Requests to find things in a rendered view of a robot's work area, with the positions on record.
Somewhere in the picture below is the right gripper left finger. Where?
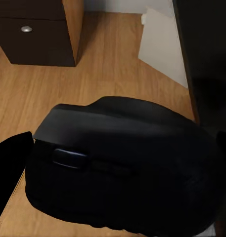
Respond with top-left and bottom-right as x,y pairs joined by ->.
0,131 -> 35,216

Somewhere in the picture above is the mouse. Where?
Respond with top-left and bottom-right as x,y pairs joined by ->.
25,96 -> 226,237

